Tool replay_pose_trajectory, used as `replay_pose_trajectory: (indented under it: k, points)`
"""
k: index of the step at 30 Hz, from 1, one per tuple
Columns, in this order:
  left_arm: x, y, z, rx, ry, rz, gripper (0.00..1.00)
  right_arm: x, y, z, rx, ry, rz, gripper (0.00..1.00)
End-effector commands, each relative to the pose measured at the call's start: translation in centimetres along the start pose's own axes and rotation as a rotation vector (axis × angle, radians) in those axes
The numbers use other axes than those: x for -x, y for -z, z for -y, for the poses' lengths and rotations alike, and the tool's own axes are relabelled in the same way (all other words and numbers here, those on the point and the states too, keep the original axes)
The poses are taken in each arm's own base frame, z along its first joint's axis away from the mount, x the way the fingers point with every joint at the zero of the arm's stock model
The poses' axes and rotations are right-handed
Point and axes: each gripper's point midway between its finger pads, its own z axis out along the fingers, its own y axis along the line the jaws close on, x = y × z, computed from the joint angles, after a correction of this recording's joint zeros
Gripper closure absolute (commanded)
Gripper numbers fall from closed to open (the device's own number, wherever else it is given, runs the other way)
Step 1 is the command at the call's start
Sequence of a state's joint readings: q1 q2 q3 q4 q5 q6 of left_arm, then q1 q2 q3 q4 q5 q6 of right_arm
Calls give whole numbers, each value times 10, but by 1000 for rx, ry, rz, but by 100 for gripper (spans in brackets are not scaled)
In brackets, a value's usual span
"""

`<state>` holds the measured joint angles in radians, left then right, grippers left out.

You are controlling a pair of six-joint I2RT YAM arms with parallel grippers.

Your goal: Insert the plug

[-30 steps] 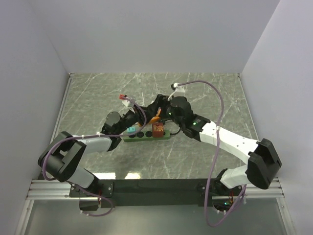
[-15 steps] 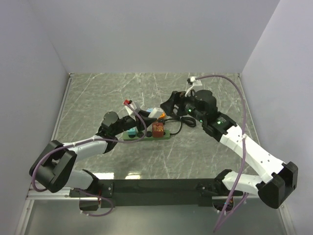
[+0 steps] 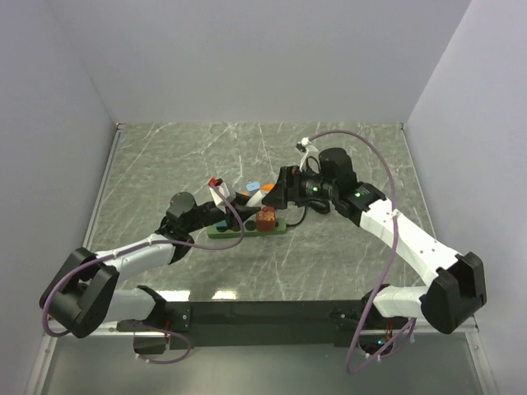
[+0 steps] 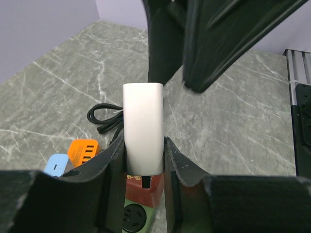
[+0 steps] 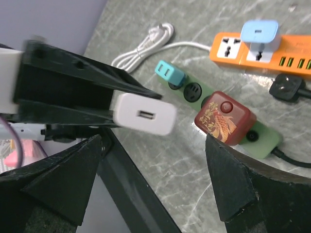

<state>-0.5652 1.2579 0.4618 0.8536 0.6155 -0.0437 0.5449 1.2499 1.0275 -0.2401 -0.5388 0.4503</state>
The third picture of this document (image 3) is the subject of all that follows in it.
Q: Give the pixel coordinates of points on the black base beam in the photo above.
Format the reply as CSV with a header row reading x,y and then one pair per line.
x,y
258,323

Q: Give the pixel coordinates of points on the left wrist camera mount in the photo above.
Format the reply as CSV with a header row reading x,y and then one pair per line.
x,y
221,192

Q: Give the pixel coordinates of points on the green power strip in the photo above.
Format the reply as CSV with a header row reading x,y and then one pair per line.
x,y
213,232

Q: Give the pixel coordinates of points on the orange power strip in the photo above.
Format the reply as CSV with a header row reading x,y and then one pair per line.
x,y
264,187

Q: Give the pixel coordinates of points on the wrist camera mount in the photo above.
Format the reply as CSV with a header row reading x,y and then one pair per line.
x,y
221,192
306,148

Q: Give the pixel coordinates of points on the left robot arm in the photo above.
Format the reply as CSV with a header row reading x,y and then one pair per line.
x,y
83,293

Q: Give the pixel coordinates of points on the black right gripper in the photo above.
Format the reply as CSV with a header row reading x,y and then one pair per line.
x,y
288,188

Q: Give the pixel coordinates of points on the white charger plug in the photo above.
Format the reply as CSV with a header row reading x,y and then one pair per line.
x,y
256,200

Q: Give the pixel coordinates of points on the red cube socket adapter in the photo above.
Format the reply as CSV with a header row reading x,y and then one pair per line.
x,y
266,219

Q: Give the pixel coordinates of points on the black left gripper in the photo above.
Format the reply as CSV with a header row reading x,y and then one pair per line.
x,y
246,211

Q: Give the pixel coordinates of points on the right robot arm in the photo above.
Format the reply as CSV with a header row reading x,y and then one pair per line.
x,y
454,286

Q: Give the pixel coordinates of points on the light blue charger plug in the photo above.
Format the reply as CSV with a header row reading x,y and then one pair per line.
x,y
252,188

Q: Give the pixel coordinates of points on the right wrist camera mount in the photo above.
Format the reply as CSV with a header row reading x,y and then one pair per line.
x,y
306,148

